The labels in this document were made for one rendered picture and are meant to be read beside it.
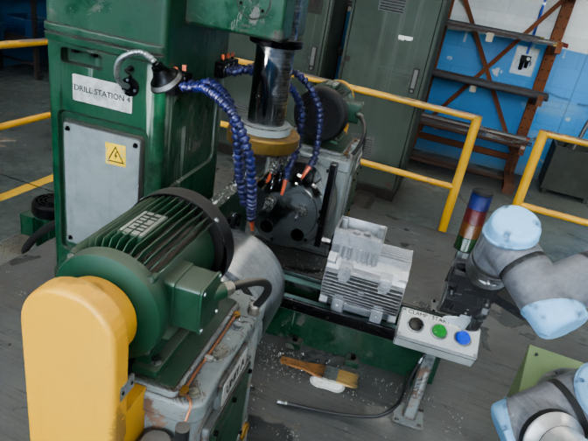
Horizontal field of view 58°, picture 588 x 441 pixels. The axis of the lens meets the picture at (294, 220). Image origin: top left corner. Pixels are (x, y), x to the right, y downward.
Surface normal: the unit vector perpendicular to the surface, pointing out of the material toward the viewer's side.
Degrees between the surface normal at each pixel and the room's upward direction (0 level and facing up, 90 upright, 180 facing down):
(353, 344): 90
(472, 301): 30
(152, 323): 89
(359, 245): 90
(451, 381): 0
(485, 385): 0
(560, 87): 90
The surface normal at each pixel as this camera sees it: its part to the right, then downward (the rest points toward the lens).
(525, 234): 0.00, -0.58
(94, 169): -0.27, 0.38
